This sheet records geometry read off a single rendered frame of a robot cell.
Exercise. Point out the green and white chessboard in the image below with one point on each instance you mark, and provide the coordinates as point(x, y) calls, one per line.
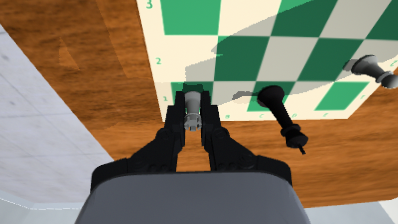
point(236, 48)

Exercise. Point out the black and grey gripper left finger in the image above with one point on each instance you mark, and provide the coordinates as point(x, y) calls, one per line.
point(159, 155)

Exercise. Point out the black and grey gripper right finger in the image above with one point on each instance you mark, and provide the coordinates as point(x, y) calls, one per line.
point(227, 154)

